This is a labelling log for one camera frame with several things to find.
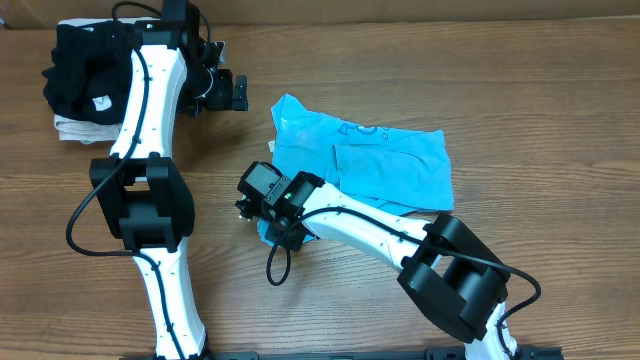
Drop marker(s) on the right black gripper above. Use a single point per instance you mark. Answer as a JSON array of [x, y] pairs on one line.
[[288, 239]]

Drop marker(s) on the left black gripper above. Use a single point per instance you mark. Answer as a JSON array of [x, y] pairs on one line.
[[223, 97]]

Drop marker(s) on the light blue t-shirt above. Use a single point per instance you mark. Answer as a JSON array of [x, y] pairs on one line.
[[395, 170]]

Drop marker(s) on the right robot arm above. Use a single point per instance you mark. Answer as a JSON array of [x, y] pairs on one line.
[[452, 277]]

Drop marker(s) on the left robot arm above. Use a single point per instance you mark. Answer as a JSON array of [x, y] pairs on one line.
[[144, 199]]

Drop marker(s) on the black folded garment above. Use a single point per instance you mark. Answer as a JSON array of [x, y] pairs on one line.
[[85, 70]]

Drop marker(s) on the beige folded garment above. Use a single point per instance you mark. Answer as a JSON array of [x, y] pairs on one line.
[[80, 131]]

